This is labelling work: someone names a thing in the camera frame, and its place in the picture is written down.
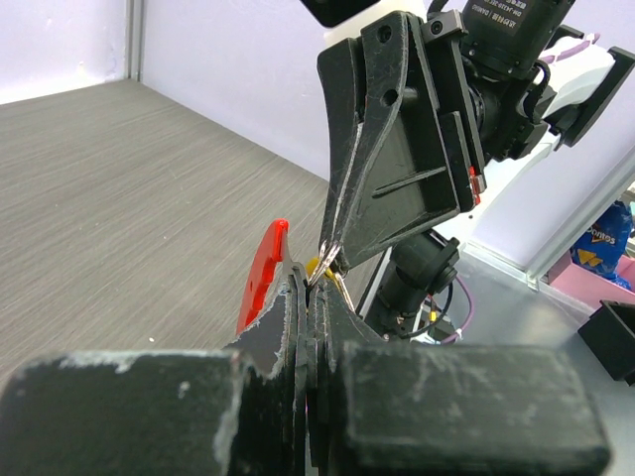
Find pink storage box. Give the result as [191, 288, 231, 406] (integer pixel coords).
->
[547, 254, 634, 309]

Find black plastic box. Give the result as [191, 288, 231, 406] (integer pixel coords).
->
[577, 300, 635, 387]

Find silver keys with yellow tag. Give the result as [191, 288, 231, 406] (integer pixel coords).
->
[307, 241, 355, 311]

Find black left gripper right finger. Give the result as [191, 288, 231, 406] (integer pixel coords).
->
[307, 281, 610, 475]

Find blue chips bag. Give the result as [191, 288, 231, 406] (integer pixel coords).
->
[570, 200, 633, 291]

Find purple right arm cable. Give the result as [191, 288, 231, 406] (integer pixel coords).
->
[426, 275, 480, 343]

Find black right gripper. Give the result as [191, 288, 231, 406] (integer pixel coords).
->
[317, 10, 486, 271]

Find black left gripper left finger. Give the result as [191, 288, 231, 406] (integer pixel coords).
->
[1, 265, 306, 475]

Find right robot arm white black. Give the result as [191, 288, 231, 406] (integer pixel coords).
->
[306, 1, 634, 344]

